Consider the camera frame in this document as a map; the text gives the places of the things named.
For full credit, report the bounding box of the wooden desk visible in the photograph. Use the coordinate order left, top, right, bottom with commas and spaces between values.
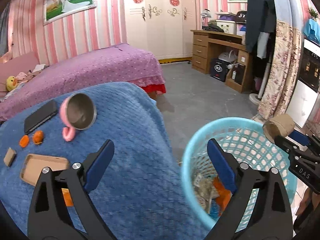
191, 30, 253, 93

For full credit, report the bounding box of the framed wedding photo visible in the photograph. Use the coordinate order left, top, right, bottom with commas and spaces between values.
43, 0, 97, 25

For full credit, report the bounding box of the cardboard tube with orange peel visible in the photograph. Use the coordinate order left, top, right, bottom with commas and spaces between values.
3, 148, 17, 167

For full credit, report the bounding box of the cream wardrobe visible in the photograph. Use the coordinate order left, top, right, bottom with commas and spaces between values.
124, 0, 196, 60

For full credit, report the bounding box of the small cardboard tube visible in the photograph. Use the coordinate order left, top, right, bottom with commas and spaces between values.
263, 114, 295, 144

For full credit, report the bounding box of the dark hanging coat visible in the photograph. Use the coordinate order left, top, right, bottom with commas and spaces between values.
246, 0, 276, 59

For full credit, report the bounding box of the yellow duck plush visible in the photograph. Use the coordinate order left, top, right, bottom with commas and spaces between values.
5, 76, 18, 92

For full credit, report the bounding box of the orange plastic bag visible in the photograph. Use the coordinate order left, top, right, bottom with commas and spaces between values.
213, 177, 232, 213

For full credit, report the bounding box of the white storage box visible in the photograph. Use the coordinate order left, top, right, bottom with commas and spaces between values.
216, 20, 236, 35

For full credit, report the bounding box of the black box under desk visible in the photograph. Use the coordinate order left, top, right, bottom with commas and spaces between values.
209, 59, 230, 82

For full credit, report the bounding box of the light blue plastic basket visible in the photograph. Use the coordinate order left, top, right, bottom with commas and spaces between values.
182, 117, 297, 230

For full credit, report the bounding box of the black phone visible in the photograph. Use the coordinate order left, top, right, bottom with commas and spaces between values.
24, 100, 58, 134

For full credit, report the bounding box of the pink headboard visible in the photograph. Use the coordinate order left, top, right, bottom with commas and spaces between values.
0, 52, 39, 98

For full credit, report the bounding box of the orange bottle cap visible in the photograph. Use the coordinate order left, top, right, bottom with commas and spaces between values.
19, 135, 29, 148

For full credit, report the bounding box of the floral curtain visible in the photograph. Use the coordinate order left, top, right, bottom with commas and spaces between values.
258, 21, 302, 120

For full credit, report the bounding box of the pink metal-lined mug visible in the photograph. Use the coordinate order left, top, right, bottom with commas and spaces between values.
59, 93, 97, 142

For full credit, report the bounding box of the orange peel piece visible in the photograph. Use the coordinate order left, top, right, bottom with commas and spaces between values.
32, 130, 44, 145

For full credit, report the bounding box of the tan phone case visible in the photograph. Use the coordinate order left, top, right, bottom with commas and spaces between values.
20, 154, 69, 186

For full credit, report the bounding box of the person's right hand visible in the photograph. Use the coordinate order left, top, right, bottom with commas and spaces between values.
296, 187, 318, 216

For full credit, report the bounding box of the purple dotted bed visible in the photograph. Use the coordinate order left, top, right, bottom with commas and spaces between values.
1, 43, 166, 121

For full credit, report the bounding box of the blue plastic bag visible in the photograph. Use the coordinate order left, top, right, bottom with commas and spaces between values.
209, 199, 221, 220

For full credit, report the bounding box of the blue textured blanket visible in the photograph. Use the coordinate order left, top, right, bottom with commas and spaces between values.
1, 82, 208, 239

